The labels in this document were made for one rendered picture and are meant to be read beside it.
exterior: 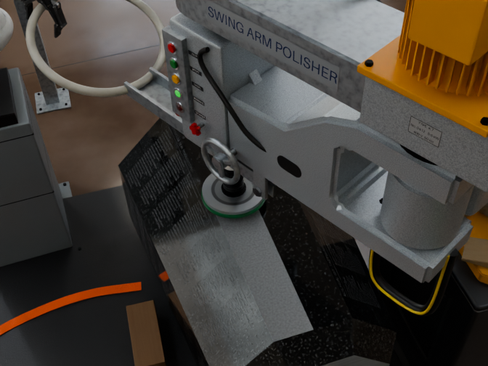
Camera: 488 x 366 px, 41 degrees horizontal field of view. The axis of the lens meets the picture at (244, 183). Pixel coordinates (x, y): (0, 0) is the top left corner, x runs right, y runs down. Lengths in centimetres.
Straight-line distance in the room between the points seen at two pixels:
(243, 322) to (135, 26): 301
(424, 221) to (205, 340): 88
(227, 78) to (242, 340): 78
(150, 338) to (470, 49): 197
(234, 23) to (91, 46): 302
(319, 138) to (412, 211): 27
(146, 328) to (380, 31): 173
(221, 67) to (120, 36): 292
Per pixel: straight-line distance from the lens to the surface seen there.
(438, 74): 121
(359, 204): 166
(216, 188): 218
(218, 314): 207
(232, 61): 169
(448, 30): 109
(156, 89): 228
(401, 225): 153
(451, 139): 126
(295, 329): 192
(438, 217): 149
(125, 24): 468
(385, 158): 143
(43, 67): 230
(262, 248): 208
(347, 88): 138
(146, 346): 272
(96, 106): 399
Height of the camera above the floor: 247
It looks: 46 degrees down
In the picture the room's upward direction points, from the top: 2 degrees counter-clockwise
